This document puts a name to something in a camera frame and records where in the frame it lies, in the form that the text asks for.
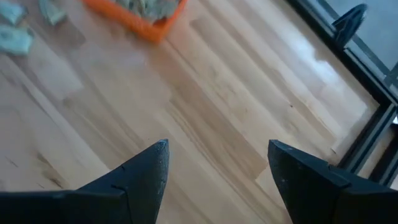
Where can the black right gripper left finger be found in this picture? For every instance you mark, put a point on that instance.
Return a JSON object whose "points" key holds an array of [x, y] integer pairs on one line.
{"points": [[130, 193]]}

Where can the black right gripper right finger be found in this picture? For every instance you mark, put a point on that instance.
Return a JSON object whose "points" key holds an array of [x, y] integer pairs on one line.
{"points": [[311, 193]]}

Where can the orange plastic basket bin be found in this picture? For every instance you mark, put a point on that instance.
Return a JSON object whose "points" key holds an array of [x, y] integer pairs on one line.
{"points": [[140, 26]]}

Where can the black round stand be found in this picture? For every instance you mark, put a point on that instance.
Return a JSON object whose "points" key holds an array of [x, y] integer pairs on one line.
{"points": [[348, 25]]}

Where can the black table edge rail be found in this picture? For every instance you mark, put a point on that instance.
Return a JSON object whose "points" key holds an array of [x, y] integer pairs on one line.
{"points": [[367, 93]]}

